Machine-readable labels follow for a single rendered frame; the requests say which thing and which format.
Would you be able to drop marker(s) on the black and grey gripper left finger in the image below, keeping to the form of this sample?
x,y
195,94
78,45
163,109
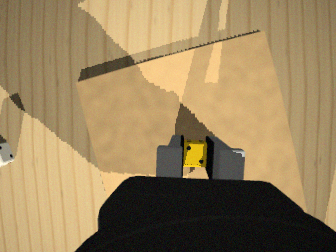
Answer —
x,y
169,161

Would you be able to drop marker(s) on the tan flat mat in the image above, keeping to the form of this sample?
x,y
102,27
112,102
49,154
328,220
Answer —
x,y
227,89

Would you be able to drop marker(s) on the yellow die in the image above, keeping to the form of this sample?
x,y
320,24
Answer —
x,y
195,153

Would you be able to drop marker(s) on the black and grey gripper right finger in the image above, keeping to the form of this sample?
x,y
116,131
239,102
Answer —
x,y
222,161

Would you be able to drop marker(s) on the white die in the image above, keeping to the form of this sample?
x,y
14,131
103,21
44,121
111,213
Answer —
x,y
6,155

